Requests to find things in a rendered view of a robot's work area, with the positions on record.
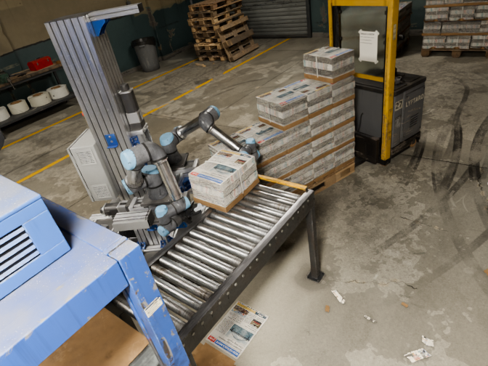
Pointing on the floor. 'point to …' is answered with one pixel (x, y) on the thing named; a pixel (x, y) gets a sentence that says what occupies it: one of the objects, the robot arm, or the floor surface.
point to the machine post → (148, 303)
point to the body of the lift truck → (401, 129)
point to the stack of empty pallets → (213, 46)
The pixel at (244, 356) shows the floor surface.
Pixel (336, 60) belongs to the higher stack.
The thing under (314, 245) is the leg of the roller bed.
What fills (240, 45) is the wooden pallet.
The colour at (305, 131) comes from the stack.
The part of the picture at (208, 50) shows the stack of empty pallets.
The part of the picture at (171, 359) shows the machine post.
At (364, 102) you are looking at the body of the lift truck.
